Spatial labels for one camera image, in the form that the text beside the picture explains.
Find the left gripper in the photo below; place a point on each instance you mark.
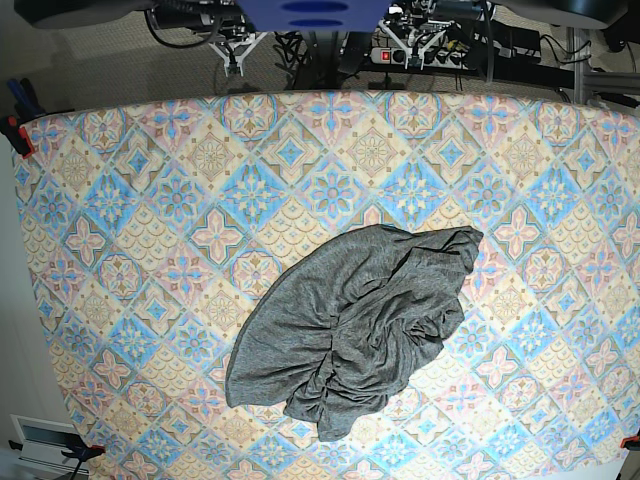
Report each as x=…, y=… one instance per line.
x=415, y=43

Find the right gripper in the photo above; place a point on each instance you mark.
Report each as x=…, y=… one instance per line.
x=234, y=52

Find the grey t-shirt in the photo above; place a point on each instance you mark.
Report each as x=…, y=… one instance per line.
x=343, y=330

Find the power strip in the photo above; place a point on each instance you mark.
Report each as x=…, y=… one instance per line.
x=446, y=56

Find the patterned tablecloth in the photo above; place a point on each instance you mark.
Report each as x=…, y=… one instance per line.
x=153, y=231

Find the red black clamp left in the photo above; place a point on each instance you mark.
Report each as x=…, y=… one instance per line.
x=26, y=108

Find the red clamp bottom left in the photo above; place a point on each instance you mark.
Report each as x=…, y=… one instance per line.
x=83, y=453

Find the red clamp bottom right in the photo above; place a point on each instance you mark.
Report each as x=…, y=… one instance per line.
x=631, y=444

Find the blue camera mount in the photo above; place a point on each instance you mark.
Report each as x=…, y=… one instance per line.
x=315, y=15

